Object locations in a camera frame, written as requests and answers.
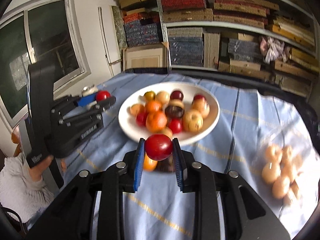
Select dark water chestnut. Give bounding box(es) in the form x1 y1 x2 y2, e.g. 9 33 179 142
164 105 185 119
157 159 176 173

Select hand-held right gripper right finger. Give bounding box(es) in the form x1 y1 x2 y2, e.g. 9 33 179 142
172 138 292 240

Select cardboard framed panel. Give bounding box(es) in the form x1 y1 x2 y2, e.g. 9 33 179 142
122 42 168 72

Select metal shelving rack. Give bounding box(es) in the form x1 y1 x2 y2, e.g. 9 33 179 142
152 0 318 98

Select white framed window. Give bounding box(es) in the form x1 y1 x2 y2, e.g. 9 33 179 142
0 0 92 128

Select row of tan woven boxes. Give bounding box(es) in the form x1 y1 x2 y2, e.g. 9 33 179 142
162 0 280 29

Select white plate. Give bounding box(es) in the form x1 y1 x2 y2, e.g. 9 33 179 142
118 82 220 147

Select stack of yellow wooden boxes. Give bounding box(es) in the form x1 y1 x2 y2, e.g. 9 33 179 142
265 0 317 90

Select white drink can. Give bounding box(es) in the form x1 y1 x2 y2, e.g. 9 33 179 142
82 85 98 97

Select stack of red patterned boxes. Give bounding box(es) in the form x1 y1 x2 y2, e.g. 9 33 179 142
160 0 208 12

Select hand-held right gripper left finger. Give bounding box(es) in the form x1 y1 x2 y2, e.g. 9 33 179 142
27 139 146 240

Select mandarin orange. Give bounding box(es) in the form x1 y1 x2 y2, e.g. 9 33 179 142
146 111 168 133
145 100 163 113

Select beige woven upright box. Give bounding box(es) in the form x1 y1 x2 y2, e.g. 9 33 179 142
204 32 220 68

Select clear plastic box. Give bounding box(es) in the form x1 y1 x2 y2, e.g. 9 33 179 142
257 125 315 205

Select stack of dark blue boxes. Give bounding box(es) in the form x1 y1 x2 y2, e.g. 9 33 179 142
167 36 204 67
228 38 263 63

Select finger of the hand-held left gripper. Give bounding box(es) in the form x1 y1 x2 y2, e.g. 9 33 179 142
59 96 117 128
51 95 98 115

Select orange tomato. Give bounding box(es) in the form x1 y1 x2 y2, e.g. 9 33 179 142
143 154 158 172

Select crumpled cloth on shelf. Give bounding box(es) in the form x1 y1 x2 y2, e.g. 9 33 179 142
260 36 290 63

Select green marbled panel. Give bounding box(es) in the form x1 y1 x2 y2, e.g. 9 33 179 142
112 5 125 48

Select stack of blue floral boxes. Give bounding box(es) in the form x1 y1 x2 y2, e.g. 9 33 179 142
124 20 162 47

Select cluster of pale apples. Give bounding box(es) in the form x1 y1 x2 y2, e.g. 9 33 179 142
261 144 304 205

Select orange patterned boxes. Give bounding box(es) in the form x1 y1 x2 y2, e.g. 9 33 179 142
123 13 140 23

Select person's left hand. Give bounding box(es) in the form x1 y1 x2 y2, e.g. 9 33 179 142
28 156 54 182

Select white leaning strip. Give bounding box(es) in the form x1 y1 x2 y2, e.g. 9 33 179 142
98 6 123 77

